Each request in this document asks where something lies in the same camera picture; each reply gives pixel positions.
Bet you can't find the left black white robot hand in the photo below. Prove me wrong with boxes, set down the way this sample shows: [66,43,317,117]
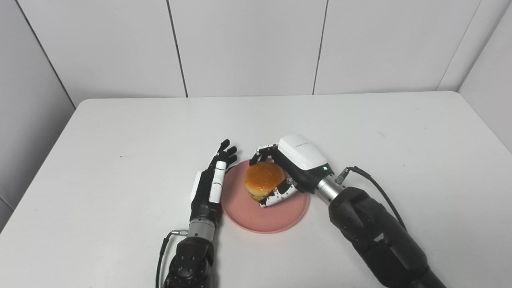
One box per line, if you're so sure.
[189,139,238,227]

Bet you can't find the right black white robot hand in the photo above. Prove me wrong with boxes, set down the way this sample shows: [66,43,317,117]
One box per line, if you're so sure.
[249,134,335,209]

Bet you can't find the toy hamburger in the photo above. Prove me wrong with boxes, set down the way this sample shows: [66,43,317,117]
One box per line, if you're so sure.
[244,161,286,203]

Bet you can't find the pink round plate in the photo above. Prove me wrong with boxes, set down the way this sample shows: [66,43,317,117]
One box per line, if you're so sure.
[220,159,311,234]

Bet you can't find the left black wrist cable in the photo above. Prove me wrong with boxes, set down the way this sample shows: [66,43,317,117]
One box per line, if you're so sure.
[155,229,189,288]

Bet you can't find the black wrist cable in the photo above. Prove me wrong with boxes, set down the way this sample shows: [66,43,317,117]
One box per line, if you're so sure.
[335,166,408,232]
[155,229,189,288]

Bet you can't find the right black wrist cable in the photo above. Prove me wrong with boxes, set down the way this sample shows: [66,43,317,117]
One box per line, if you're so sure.
[335,166,408,232]

